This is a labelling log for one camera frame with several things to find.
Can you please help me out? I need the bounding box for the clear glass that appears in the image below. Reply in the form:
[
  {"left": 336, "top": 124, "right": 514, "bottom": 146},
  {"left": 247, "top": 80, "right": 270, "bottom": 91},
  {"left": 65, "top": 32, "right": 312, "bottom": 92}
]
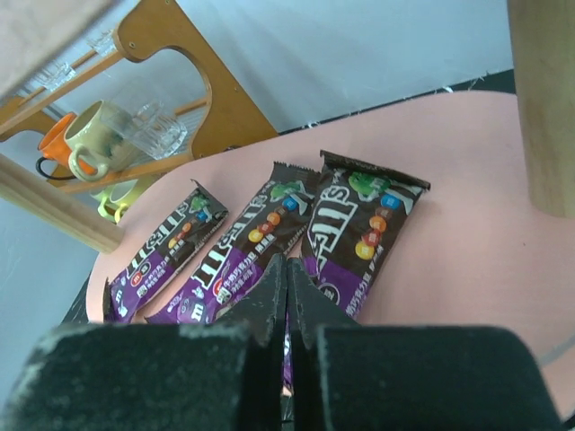
[
  {"left": 87, "top": 30, "right": 116, "bottom": 57},
  {"left": 36, "top": 61, "right": 76, "bottom": 92}
]

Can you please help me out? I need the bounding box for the orange wooden cup rack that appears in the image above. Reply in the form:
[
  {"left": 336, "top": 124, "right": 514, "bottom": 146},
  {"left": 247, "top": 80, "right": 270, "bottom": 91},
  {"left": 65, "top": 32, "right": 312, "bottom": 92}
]
[{"left": 1, "top": 1, "right": 277, "bottom": 193}]

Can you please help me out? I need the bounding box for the pink three-tier shelf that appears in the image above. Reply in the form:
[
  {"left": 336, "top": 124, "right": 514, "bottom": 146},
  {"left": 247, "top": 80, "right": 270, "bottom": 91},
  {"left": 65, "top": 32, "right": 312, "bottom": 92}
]
[{"left": 0, "top": 0, "right": 575, "bottom": 374}]

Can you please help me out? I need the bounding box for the purple candy bag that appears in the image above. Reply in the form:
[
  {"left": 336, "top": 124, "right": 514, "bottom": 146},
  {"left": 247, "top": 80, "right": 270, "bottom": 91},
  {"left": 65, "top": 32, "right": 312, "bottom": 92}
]
[
  {"left": 102, "top": 180, "right": 229, "bottom": 323},
  {"left": 146, "top": 162, "right": 320, "bottom": 324},
  {"left": 281, "top": 150, "right": 431, "bottom": 387}
]

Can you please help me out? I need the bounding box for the clear glass top right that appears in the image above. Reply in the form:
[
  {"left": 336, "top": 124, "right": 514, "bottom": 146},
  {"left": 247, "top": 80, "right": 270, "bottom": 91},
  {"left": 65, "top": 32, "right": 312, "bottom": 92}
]
[{"left": 87, "top": 30, "right": 116, "bottom": 57}]

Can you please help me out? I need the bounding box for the clear glass middle shelf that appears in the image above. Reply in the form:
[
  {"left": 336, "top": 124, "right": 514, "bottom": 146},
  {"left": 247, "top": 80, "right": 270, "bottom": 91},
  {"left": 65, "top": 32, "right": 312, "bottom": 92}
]
[{"left": 102, "top": 83, "right": 188, "bottom": 160}]

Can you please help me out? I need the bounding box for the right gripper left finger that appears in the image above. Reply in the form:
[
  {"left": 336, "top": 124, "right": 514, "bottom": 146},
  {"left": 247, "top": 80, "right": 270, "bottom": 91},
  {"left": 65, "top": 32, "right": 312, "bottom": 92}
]
[{"left": 1, "top": 255, "right": 287, "bottom": 430}]

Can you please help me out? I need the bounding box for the yellow mug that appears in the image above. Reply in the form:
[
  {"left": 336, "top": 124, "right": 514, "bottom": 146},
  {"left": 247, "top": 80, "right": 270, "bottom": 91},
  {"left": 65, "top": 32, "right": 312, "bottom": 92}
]
[{"left": 90, "top": 177, "right": 155, "bottom": 224}]

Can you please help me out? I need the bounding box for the clear glass top left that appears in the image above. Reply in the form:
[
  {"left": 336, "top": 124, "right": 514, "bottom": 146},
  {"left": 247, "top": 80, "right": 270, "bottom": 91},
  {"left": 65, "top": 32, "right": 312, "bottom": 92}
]
[{"left": 36, "top": 61, "right": 76, "bottom": 92}]

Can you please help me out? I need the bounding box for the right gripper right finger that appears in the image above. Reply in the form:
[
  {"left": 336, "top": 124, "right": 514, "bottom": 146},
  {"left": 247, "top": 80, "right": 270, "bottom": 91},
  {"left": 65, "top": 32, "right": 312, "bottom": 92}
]
[{"left": 287, "top": 258, "right": 563, "bottom": 430}]

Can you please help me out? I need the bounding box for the beige mug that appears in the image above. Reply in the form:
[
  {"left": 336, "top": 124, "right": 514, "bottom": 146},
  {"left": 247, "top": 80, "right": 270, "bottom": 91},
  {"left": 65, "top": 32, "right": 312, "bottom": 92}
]
[{"left": 64, "top": 101, "right": 142, "bottom": 182}]

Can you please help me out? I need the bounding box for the orange mug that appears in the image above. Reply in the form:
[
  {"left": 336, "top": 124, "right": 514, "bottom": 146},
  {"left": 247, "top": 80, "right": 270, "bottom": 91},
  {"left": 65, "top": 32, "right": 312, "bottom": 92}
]
[{"left": 36, "top": 112, "right": 76, "bottom": 181}]

